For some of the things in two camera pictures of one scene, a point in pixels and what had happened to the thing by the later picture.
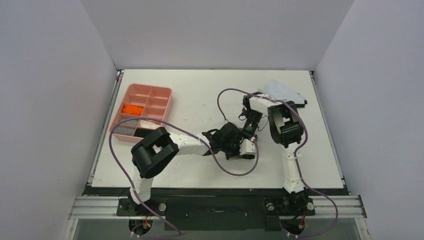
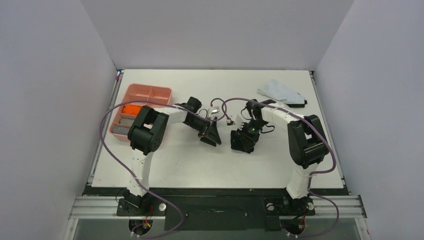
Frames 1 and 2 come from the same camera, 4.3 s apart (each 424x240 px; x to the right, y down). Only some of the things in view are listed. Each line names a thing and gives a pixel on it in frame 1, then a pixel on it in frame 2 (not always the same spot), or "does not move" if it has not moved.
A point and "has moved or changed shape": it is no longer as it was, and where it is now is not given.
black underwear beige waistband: [248, 156] has moved or changed shape
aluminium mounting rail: [106, 207] does not move
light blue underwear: [281, 90] does not move
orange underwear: [132, 109] does not move
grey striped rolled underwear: [124, 130] does not move
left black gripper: [237, 142] to [209, 134]
